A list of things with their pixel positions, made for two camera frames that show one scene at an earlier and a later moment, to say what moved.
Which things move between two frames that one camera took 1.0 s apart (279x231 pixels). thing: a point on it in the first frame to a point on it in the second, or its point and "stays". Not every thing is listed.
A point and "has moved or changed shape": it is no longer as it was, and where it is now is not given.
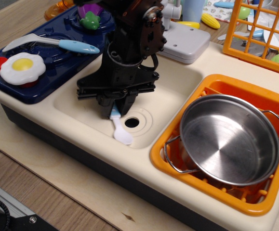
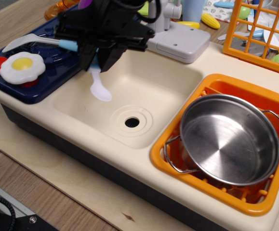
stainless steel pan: x=230 y=140 stays
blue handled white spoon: x=121 y=135 has moved or changed shape
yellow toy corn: x=210 y=20 stays
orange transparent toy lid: x=58 y=7 stays
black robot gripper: x=123 y=76 to x=95 y=31
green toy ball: x=244 y=12 stays
